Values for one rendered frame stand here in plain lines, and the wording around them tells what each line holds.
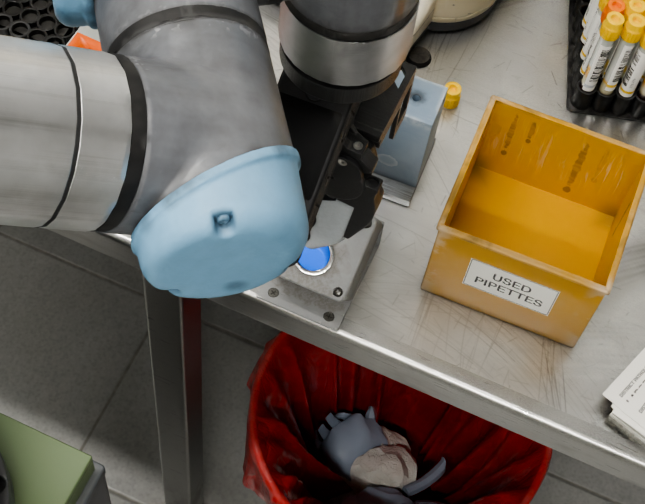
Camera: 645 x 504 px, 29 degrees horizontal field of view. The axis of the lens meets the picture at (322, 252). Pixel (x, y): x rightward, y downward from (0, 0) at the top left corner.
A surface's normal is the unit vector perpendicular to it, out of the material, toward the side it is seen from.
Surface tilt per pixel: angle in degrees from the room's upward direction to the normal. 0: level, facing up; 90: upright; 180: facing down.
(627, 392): 0
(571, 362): 0
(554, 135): 90
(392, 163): 90
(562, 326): 90
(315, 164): 28
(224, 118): 22
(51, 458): 2
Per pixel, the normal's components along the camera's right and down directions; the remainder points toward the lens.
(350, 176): -0.40, 0.78
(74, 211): 0.26, 0.82
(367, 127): 0.08, -0.49
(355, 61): 0.04, 0.87
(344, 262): -0.14, -0.03
